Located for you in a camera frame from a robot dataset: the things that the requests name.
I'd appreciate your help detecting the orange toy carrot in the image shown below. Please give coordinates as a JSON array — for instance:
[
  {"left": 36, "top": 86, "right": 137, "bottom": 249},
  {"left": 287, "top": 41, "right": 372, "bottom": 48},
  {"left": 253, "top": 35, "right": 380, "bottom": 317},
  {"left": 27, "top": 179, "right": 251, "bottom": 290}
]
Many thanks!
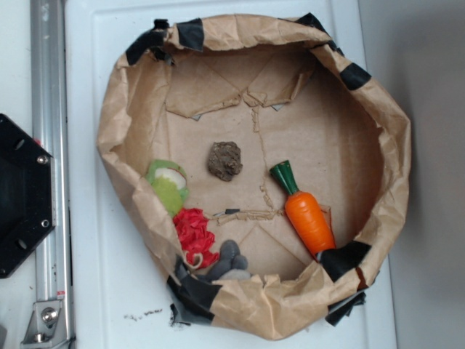
[{"left": 270, "top": 160, "right": 336, "bottom": 259}]

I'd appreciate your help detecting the aluminium extrusion rail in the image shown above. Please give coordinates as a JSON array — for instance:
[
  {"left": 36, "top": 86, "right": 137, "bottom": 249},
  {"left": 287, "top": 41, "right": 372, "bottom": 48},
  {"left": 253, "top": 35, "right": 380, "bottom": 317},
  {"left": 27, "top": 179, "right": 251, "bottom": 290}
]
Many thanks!
[{"left": 31, "top": 1, "right": 76, "bottom": 348}]

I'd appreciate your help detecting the brown paper bag bin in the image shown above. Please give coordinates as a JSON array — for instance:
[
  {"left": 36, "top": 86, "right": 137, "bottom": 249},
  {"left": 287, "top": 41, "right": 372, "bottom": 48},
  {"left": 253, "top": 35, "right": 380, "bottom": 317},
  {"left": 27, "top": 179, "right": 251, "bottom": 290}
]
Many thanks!
[{"left": 97, "top": 15, "right": 411, "bottom": 340}]

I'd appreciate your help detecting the white tray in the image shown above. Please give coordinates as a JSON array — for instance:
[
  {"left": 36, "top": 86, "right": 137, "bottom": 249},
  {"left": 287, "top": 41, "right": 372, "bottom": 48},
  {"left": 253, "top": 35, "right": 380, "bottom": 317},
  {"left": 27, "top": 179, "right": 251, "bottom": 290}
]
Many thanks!
[{"left": 65, "top": 1, "right": 397, "bottom": 348}]

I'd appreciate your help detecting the red crumpled fabric piece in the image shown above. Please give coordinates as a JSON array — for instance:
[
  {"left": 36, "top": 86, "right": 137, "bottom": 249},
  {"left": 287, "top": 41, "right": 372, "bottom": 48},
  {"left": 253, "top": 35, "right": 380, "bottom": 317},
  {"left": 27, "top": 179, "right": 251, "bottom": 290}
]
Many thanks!
[{"left": 173, "top": 208, "right": 219, "bottom": 269}]

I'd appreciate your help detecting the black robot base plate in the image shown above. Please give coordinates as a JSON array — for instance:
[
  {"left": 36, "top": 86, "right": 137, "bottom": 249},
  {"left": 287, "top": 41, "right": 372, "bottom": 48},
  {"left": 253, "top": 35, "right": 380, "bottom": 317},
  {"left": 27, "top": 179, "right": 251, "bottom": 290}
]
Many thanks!
[{"left": 1, "top": 114, "right": 54, "bottom": 279}]

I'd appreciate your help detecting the brown grey rock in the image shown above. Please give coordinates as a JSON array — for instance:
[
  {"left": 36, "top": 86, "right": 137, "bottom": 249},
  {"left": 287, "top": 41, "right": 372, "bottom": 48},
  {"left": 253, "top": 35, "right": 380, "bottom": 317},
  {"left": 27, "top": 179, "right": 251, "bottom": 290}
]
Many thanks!
[{"left": 207, "top": 142, "right": 243, "bottom": 182}]

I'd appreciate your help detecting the metal corner bracket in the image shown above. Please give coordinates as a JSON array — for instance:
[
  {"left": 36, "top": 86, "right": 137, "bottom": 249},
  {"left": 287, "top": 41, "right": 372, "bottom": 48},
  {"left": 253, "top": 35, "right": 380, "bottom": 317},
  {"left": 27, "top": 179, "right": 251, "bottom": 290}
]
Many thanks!
[{"left": 20, "top": 300, "right": 70, "bottom": 348}]

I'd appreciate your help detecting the green plush frog toy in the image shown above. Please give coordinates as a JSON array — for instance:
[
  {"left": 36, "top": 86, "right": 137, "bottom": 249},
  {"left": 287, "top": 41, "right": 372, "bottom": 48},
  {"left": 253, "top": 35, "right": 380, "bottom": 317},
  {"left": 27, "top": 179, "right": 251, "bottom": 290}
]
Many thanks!
[{"left": 145, "top": 159, "right": 189, "bottom": 218}]

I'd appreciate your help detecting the grey plush toy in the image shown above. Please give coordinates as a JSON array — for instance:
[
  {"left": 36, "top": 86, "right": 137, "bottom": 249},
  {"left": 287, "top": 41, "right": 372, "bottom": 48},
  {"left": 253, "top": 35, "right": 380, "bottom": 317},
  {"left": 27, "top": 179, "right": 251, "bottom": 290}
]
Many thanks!
[{"left": 198, "top": 240, "right": 252, "bottom": 283}]

